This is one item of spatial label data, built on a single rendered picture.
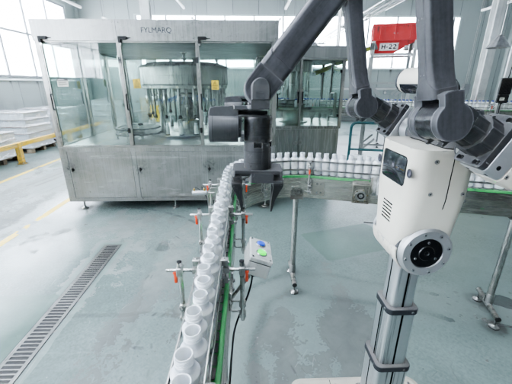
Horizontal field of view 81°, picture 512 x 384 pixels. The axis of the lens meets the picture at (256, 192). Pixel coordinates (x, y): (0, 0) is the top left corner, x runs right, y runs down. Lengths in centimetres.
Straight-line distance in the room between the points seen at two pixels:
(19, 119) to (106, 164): 534
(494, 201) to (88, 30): 422
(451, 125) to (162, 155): 374
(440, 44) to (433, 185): 37
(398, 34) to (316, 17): 676
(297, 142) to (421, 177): 516
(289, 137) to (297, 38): 536
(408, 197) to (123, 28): 374
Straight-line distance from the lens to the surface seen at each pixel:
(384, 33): 735
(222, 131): 59
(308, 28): 63
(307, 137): 601
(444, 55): 73
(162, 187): 429
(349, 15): 115
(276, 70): 60
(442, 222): 101
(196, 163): 409
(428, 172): 91
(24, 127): 954
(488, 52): 1135
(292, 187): 235
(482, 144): 78
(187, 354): 70
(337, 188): 235
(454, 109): 71
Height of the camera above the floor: 166
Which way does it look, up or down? 20 degrees down
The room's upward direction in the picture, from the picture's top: straight up
